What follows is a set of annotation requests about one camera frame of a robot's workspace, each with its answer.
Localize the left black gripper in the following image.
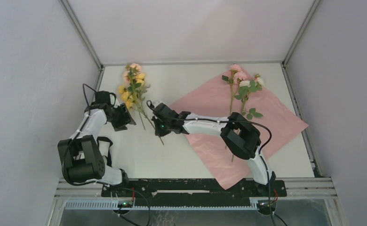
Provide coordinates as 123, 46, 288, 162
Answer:
108, 103, 136, 132

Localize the white pink rose stem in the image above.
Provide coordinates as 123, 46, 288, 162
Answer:
231, 73, 265, 163

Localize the pink purple wrapping paper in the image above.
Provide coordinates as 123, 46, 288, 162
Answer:
171, 75, 313, 189

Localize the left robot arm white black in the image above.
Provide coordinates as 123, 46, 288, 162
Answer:
57, 91, 135, 196

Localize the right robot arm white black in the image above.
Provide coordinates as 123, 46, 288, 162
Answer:
146, 100, 276, 196

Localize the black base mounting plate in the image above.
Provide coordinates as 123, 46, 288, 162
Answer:
101, 179, 287, 207

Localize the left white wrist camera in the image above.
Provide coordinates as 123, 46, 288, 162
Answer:
110, 96, 120, 108

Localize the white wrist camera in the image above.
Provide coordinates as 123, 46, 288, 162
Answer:
147, 100, 163, 110
110, 96, 120, 108

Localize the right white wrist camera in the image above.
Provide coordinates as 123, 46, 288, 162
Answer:
147, 100, 163, 110

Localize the aluminium frame rail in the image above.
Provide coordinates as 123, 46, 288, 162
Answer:
102, 60, 284, 67

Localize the white slotted cable duct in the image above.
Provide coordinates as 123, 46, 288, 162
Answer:
64, 200, 259, 210

